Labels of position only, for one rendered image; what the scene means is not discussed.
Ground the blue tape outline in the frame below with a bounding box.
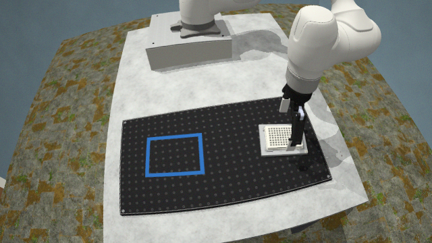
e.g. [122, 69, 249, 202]
[145, 133, 205, 177]

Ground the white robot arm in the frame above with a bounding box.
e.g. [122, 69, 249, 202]
[170, 0, 381, 94]

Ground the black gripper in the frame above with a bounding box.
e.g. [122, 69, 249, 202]
[279, 83, 312, 151]

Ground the black perforated breadboard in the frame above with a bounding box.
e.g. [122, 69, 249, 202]
[119, 97, 332, 216]

